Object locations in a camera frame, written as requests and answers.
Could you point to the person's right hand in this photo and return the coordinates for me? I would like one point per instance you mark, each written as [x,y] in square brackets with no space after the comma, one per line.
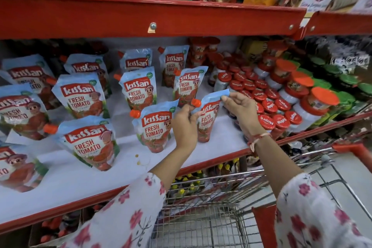
[245,114]

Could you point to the person's left hand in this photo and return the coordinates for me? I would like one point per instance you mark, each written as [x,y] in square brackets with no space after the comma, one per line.
[183,131]

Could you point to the person's left fingers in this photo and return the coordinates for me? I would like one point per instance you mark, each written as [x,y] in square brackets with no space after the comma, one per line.
[189,109]

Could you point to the person's right fingers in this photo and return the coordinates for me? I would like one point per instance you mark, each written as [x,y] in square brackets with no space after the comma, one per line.
[231,99]

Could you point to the blue tomato ketchup pouch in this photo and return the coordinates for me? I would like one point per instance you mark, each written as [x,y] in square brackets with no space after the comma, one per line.
[207,122]

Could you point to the person's left forearm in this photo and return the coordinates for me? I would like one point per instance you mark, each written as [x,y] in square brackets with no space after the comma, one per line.
[171,163]

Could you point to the person's right forearm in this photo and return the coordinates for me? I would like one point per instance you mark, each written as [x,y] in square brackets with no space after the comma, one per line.
[276,163]

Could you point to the cluster of red-lid jars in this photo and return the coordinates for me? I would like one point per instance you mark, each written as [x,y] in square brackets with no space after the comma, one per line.
[255,91]

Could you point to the yellow cardboard box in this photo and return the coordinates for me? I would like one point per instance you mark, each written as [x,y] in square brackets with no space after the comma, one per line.
[253,47]

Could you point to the row of orange-lid jars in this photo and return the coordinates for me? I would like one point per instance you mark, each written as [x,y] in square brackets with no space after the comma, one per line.
[302,88]

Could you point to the row of yellow-cap bottles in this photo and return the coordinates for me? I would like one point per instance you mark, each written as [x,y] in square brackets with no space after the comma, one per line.
[189,182]

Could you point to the group of ketchup pouches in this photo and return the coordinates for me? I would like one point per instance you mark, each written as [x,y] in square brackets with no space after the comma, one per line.
[84,102]

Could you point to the row of green-lid jars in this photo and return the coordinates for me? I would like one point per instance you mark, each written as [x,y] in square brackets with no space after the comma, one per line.
[340,82]

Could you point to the red metal shelf board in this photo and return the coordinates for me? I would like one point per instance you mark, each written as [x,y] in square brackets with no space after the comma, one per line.
[116,15]

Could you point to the white shelf with red edge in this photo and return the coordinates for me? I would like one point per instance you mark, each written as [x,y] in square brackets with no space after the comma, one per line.
[87,181]

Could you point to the white floral sleeve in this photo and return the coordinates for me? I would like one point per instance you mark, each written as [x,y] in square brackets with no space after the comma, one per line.
[122,215]
[314,215]

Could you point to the black white packets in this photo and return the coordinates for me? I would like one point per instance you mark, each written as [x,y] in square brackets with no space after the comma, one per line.
[348,53]

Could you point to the row of red sauce bottles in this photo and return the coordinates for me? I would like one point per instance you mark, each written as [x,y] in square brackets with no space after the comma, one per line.
[55,226]

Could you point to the metal shelf bracket screw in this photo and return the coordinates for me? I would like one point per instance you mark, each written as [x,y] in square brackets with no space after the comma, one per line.
[151,27]

